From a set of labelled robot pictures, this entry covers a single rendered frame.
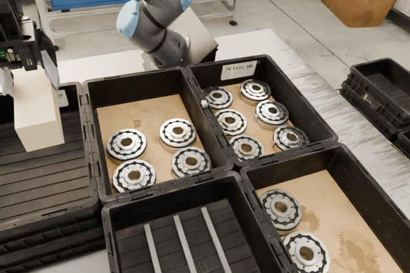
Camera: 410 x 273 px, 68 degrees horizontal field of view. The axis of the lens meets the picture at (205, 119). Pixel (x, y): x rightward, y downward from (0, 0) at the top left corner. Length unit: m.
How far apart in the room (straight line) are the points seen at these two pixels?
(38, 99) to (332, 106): 1.06
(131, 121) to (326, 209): 0.58
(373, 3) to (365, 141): 2.54
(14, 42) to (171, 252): 0.49
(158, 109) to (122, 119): 0.11
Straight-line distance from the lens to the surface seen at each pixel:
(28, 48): 0.54
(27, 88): 0.64
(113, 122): 0.93
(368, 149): 1.23
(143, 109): 0.95
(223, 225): 0.75
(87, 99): 0.88
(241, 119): 0.91
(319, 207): 0.84
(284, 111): 0.98
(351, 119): 1.31
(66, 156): 0.88
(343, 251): 0.81
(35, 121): 0.57
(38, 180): 0.86
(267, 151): 0.89
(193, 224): 0.74
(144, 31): 1.05
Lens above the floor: 1.50
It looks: 46 degrees down
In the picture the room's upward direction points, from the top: 7 degrees clockwise
